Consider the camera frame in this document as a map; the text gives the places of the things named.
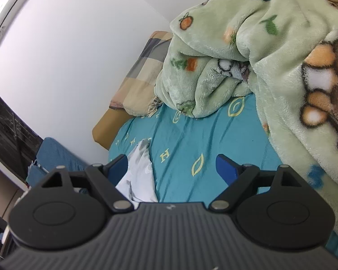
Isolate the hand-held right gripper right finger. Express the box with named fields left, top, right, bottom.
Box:
left=209, top=154, right=310, bottom=211

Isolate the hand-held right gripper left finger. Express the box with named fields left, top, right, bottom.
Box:
left=31, top=154, right=134, bottom=213

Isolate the white printed t-shirt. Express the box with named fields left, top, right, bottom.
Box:
left=115, top=139, right=159, bottom=203

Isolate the tan padded headboard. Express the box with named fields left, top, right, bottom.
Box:
left=92, top=108, right=135, bottom=151

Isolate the bed with teal sheet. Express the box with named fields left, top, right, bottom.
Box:
left=108, top=93, right=338, bottom=259

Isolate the blue covered chair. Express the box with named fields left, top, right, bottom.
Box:
left=26, top=137, right=88, bottom=188

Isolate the plaid pillow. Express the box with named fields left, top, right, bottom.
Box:
left=109, top=31, right=174, bottom=119

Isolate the dark barred window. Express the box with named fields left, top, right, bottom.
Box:
left=0, top=83, right=45, bottom=186

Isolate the green printed fleece blanket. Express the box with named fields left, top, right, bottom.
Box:
left=155, top=0, right=338, bottom=242

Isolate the white air conditioner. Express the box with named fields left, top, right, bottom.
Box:
left=0, top=0, right=42, bottom=47

